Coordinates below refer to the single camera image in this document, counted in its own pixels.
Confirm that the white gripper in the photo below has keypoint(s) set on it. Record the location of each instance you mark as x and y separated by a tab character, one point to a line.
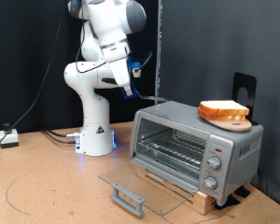
121	73

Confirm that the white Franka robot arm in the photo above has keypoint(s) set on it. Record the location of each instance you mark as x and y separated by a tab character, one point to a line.
93	118

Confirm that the silver oven knob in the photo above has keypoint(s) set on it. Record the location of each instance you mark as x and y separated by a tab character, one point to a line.
214	162
210	182

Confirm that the silver toaster oven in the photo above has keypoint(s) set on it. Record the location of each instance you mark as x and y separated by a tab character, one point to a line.
239	149

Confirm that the vertical aluminium pole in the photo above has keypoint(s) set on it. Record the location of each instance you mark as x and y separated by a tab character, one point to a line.
158	31

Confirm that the black backdrop curtain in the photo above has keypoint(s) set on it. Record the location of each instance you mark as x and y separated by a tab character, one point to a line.
21	46

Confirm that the black metal bookend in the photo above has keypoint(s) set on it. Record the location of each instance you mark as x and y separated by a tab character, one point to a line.
244	81

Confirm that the small round wooden board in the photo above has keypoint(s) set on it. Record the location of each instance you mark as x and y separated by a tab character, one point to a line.
239	126

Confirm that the grey emergency stop button box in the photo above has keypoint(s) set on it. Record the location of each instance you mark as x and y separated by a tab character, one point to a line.
9	137

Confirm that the wooden slatted crate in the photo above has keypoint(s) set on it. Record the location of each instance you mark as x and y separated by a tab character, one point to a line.
205	202

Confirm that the black foam pad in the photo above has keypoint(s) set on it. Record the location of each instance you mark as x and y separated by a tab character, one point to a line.
227	202
242	191

